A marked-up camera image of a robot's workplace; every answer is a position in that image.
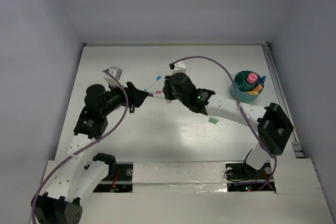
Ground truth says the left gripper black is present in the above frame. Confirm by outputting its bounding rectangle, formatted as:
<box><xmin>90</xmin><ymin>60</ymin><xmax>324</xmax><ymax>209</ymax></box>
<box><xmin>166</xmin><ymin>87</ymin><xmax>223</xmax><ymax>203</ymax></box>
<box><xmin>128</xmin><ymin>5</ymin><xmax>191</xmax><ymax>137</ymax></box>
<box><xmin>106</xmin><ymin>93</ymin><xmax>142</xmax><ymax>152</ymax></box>
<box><xmin>101</xmin><ymin>79</ymin><xmax>148</xmax><ymax>116</ymax></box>

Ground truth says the green cap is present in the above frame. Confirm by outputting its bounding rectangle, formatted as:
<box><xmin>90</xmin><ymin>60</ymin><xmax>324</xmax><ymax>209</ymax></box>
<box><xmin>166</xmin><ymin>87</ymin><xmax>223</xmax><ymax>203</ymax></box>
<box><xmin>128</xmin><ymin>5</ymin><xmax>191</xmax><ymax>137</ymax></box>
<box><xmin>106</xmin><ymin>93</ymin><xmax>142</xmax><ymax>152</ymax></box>
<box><xmin>208</xmin><ymin>116</ymin><xmax>219</xmax><ymax>124</ymax></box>

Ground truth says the yellow orange cap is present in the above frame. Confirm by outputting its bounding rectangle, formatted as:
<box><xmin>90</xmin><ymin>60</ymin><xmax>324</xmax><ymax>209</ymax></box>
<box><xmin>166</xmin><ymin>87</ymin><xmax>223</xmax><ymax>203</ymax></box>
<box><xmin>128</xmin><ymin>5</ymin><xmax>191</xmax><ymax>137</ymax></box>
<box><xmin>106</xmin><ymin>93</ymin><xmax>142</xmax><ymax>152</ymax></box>
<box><xmin>247</xmin><ymin>91</ymin><xmax>259</xmax><ymax>95</ymax></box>

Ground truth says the orange highlighter cap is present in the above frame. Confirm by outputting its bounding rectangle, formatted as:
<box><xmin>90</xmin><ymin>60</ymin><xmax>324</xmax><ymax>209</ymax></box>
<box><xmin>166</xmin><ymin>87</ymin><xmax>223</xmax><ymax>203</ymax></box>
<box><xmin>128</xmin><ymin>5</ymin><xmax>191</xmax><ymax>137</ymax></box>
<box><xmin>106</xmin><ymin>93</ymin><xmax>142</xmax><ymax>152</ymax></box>
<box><xmin>254</xmin><ymin>84</ymin><xmax>264</xmax><ymax>92</ymax></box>

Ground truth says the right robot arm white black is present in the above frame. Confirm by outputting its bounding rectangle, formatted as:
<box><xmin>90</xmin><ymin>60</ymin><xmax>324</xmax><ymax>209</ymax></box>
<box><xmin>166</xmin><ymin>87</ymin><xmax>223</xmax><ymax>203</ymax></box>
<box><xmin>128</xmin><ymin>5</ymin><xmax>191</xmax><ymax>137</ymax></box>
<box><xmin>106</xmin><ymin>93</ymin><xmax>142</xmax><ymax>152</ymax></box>
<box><xmin>163</xmin><ymin>72</ymin><xmax>293</xmax><ymax>178</ymax></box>

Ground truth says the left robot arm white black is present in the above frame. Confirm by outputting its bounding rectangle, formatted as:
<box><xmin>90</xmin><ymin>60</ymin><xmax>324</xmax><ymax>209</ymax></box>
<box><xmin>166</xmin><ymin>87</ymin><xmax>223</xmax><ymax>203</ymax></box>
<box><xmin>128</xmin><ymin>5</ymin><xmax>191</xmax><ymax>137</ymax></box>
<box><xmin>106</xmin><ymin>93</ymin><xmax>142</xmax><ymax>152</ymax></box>
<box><xmin>31</xmin><ymin>82</ymin><xmax>149</xmax><ymax>223</ymax></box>

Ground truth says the purple banded white marker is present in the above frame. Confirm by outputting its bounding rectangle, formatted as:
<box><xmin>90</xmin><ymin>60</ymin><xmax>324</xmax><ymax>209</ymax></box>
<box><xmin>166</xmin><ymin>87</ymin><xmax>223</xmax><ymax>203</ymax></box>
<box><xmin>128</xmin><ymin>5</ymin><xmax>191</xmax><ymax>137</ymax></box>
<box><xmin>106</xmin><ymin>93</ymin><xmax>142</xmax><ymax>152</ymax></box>
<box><xmin>149</xmin><ymin>93</ymin><xmax>166</xmax><ymax>100</ymax></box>

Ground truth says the pink capped white marker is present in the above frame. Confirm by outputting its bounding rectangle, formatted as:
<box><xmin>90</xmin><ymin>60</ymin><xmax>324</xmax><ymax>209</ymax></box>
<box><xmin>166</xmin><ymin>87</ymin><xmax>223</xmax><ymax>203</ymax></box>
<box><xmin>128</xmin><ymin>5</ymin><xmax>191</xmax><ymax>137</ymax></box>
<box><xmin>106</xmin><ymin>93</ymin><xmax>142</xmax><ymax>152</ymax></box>
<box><xmin>149</xmin><ymin>90</ymin><xmax>163</xmax><ymax>94</ymax></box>

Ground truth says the blue capped white marker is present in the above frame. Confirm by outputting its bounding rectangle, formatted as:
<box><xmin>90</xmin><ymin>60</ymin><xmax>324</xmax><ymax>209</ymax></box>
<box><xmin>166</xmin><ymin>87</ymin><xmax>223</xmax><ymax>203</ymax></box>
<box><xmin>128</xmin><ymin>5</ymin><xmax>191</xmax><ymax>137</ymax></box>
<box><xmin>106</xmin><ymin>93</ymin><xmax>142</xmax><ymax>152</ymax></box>
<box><xmin>144</xmin><ymin>76</ymin><xmax>162</xmax><ymax>91</ymax></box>

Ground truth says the teal round divided container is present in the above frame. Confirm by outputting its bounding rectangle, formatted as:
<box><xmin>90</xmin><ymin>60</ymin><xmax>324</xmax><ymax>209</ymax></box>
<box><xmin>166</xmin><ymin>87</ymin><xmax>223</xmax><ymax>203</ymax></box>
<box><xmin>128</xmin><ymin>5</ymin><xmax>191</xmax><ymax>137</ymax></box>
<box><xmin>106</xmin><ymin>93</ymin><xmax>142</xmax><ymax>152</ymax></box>
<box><xmin>234</xmin><ymin>70</ymin><xmax>264</xmax><ymax>103</ymax></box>

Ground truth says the silver foil tape strip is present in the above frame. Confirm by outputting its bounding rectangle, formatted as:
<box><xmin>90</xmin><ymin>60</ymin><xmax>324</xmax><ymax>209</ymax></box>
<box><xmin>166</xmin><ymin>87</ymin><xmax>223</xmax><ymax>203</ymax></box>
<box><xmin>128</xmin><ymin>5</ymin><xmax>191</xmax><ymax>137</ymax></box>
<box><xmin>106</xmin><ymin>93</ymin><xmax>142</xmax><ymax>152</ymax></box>
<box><xmin>132</xmin><ymin>162</ymin><xmax>227</xmax><ymax>193</ymax></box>

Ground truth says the pink cap in container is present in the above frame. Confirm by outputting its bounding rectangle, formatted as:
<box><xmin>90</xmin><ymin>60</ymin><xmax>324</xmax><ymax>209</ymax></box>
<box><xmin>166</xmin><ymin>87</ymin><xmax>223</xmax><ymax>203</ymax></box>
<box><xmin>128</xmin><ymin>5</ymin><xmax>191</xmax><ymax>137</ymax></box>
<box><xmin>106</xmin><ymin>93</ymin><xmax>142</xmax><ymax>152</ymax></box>
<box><xmin>246</xmin><ymin>72</ymin><xmax>258</xmax><ymax>84</ymax></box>

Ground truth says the blue marker in container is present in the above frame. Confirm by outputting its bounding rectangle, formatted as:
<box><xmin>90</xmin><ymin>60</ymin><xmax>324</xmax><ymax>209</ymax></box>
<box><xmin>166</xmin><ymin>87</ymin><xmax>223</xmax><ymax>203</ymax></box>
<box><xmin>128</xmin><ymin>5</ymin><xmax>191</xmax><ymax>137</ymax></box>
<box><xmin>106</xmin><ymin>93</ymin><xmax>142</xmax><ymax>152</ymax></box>
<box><xmin>258</xmin><ymin>76</ymin><xmax>266</xmax><ymax>86</ymax></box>

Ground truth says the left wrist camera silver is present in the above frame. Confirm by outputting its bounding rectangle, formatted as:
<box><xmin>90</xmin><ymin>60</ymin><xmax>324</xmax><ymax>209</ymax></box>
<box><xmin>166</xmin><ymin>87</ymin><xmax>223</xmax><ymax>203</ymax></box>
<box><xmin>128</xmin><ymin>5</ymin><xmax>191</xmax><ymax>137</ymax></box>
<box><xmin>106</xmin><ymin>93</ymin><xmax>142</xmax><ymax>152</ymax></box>
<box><xmin>103</xmin><ymin>66</ymin><xmax>122</xmax><ymax>80</ymax></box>

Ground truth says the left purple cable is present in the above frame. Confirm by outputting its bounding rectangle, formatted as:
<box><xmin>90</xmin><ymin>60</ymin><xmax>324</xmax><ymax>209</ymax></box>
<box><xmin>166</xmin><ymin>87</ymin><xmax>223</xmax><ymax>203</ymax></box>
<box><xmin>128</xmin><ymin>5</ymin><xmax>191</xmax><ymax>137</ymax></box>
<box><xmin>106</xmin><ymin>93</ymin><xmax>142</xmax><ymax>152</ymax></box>
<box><xmin>30</xmin><ymin>69</ymin><xmax>131</xmax><ymax>224</ymax></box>

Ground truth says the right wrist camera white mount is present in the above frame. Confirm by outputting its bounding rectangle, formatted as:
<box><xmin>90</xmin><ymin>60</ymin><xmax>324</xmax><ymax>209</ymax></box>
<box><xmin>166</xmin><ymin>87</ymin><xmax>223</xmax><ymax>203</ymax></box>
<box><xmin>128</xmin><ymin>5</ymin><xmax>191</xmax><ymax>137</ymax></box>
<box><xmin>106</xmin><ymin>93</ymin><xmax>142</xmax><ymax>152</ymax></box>
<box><xmin>169</xmin><ymin>61</ymin><xmax>186</xmax><ymax>75</ymax></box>

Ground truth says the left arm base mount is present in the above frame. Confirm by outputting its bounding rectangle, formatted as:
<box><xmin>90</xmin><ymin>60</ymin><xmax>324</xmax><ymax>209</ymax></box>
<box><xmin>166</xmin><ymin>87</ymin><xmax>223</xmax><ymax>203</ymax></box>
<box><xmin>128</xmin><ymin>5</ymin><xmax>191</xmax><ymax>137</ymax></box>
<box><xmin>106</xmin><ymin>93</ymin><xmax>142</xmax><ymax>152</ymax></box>
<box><xmin>85</xmin><ymin>153</ymin><xmax>133</xmax><ymax>193</ymax></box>

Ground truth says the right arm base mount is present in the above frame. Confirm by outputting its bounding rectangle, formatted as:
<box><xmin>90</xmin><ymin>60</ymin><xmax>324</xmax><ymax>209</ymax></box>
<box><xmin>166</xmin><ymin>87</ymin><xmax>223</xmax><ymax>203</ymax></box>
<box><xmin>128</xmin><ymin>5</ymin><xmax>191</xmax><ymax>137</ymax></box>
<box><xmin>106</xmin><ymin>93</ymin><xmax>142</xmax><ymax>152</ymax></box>
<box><xmin>223</xmin><ymin>153</ymin><xmax>276</xmax><ymax>192</ymax></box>

